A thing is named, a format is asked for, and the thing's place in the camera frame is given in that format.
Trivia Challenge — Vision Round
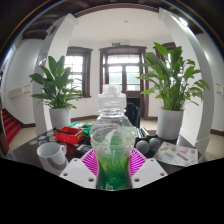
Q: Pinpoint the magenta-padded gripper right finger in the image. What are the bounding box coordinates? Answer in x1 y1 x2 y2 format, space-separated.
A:
128 148 169 189

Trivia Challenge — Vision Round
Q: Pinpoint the grey ball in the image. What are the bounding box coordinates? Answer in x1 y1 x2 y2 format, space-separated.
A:
134 139 151 155
148 137 162 153

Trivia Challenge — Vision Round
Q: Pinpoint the dark wooden glazed double door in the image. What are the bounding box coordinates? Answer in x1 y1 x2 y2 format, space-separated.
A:
99 45 149 118

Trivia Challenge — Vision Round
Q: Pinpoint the white mug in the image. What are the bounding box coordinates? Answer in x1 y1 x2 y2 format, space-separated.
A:
36 142 69 176

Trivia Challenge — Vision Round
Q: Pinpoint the small black flat box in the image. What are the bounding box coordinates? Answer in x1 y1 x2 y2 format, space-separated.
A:
74 143 93 158

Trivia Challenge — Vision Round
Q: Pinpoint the large potted plant, white pot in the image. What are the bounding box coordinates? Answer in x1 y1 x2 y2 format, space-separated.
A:
137 42 211 141

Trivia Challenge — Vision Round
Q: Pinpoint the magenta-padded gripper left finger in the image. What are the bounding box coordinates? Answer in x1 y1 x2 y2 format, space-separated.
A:
59 148 100 189

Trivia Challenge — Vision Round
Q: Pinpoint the green package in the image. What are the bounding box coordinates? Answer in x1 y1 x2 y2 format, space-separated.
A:
68 121 94 136

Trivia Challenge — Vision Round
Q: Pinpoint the clear bottle with green drink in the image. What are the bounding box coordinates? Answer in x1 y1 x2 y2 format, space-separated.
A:
89 84 137 191

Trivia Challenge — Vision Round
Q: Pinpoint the black chair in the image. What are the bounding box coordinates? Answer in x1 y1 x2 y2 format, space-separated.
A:
125 101 141 128

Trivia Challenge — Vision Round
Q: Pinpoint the small potted plant, white pot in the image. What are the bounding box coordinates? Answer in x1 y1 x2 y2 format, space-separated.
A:
29 55 84 129

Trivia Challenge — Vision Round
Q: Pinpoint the printed paper leaflet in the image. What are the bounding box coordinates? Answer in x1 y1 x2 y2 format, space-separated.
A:
153 141 199 168

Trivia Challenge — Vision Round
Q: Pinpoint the dark wooden framed window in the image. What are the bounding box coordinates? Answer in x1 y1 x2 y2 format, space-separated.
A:
64 46 94 98
153 42 178 61

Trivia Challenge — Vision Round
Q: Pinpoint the red plastic box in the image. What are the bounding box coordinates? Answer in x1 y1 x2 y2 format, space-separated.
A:
53 126 85 145

